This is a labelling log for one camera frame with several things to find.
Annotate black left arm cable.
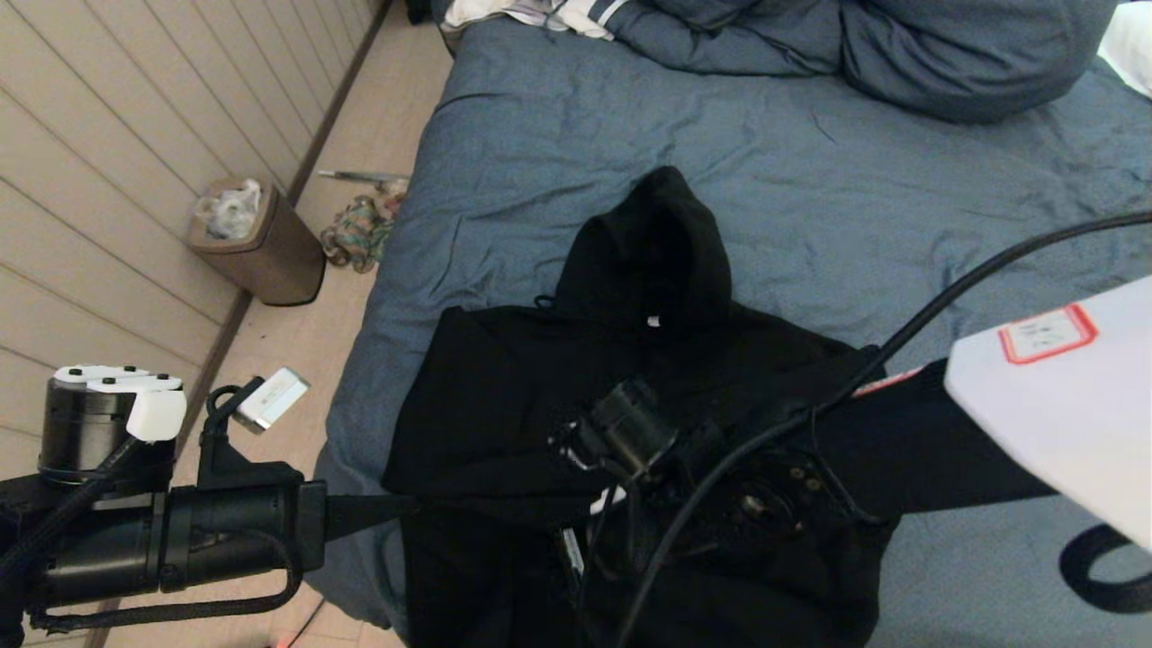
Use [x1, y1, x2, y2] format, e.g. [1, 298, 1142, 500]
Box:
[0, 432, 304, 633]

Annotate thin grey rod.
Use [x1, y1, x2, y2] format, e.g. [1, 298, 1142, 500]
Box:
[318, 168, 410, 185]

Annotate white pillow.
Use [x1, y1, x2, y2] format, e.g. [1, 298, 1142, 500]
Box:
[1096, 0, 1152, 100]

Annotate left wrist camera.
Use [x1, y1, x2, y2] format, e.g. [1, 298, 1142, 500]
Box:
[196, 366, 311, 487]

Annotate floor cable with red light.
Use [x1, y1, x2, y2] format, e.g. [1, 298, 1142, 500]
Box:
[270, 597, 327, 648]

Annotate bunched blue duvet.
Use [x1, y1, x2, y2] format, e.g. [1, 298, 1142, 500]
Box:
[607, 0, 1121, 124]

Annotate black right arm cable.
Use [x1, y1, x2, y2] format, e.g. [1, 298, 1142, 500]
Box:
[616, 209, 1152, 648]

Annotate clear plastic bin bag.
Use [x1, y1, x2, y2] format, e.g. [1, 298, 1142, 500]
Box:
[194, 180, 264, 242]

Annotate brown trash bin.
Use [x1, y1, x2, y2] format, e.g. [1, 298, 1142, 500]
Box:
[186, 177, 327, 307]

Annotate black hoodie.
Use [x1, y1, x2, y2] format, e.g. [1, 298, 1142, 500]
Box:
[382, 165, 910, 648]

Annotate white striped garment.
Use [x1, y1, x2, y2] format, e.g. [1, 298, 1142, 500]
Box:
[441, 0, 631, 42]

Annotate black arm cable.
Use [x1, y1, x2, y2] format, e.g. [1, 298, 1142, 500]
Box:
[0, 432, 304, 633]
[616, 209, 1152, 648]

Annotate blue bed cover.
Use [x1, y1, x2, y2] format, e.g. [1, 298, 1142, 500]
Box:
[301, 18, 1152, 648]

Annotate multicoloured cloth bundle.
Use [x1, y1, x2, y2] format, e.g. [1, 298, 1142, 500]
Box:
[321, 193, 401, 275]

